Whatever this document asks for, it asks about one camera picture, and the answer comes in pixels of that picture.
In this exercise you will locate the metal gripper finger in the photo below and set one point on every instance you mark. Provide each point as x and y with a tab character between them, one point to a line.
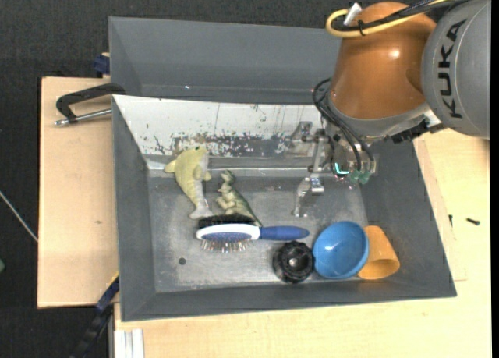
308	194
303	134

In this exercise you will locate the blue bowl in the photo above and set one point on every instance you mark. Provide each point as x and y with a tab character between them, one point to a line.
338	249

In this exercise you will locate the black round knob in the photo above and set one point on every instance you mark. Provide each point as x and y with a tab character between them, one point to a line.
293	262

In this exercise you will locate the green toy dinosaur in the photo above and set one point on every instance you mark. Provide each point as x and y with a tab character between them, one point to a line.
233	200

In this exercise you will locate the blue and white hairbrush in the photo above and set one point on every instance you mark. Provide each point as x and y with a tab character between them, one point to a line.
234	233

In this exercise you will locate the orange cup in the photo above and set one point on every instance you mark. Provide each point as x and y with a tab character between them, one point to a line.
380	255

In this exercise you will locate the grey metal bin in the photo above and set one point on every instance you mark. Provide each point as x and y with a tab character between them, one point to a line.
234	270

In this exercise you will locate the yellow-green toy dolphin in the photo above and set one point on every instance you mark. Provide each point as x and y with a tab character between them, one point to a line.
191	181

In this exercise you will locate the small black screw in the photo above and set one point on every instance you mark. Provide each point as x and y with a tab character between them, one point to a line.
474	222

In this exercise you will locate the pale cardboard board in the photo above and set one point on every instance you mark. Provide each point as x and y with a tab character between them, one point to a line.
76	200

